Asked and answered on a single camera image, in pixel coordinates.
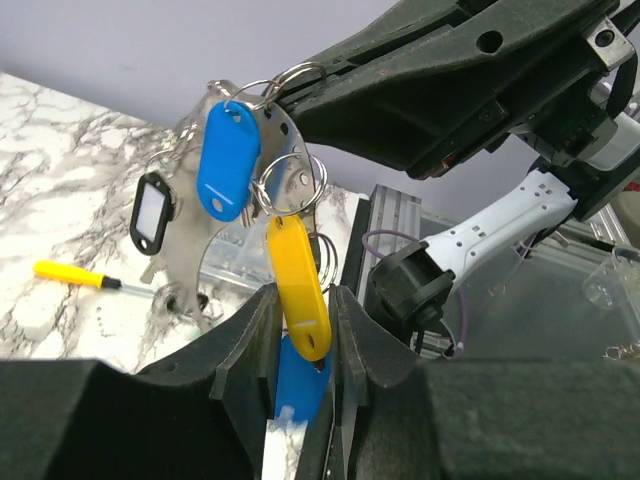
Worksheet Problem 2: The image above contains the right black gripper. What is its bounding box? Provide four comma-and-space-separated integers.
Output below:
278, 1, 639, 179

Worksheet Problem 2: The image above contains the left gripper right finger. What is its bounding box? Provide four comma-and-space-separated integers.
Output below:
329, 286, 639, 479

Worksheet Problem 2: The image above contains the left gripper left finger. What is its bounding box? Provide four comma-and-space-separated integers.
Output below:
1, 285, 281, 479

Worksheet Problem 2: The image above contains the blue tag key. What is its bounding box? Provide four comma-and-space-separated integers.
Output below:
196, 101, 261, 222

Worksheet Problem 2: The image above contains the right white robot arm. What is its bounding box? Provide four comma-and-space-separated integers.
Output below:
269, 0, 639, 342

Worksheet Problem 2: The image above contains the yellow key tag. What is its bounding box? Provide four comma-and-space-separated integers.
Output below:
266, 215, 332, 362

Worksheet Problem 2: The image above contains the clear plastic screw box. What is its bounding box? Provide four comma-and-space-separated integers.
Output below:
200, 223, 273, 290

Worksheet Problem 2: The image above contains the clear acrylic panel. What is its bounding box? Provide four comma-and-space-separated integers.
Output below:
443, 226, 639, 360

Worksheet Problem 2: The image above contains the black key tag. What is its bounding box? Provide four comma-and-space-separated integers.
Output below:
129, 171, 174, 256

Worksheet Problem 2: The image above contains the yellow handled screwdriver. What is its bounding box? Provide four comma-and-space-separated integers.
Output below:
33, 260, 155, 297

